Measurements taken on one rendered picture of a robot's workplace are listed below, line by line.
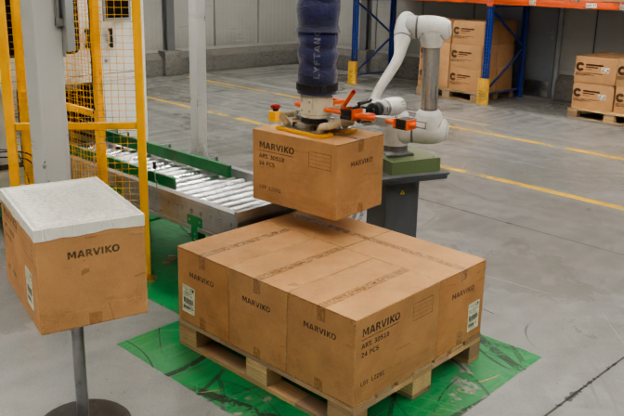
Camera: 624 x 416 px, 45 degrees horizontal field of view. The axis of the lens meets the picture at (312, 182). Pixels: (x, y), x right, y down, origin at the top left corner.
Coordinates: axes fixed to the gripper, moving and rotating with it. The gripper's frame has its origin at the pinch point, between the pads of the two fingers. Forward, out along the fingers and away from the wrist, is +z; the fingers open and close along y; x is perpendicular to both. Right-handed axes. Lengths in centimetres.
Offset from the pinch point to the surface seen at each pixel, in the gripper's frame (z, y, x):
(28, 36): 109, -36, 129
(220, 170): -22, 61, 135
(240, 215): 32, 61, 52
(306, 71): 10.1, -20.5, 24.0
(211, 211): 34, 63, 76
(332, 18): 1.1, -47.7, 14.7
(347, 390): 80, 98, -69
